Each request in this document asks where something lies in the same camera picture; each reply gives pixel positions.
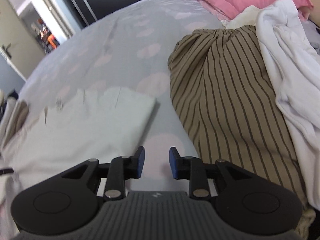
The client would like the white t-shirt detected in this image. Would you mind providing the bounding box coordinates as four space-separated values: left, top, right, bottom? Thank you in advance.
1 87 156 239

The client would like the olive striped garment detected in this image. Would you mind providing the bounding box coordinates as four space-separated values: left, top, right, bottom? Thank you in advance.
168 25 319 239

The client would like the beige folded towel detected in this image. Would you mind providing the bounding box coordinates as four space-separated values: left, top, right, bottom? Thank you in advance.
3 100 29 145

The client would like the grey pink-dotted bed cover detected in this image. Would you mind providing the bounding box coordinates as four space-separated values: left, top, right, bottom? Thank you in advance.
12 0 222 191

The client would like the white crumpled garment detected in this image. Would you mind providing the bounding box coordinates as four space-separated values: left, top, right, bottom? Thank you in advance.
226 0 319 209

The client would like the cream door with handle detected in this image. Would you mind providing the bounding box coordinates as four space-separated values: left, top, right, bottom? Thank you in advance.
0 0 45 80

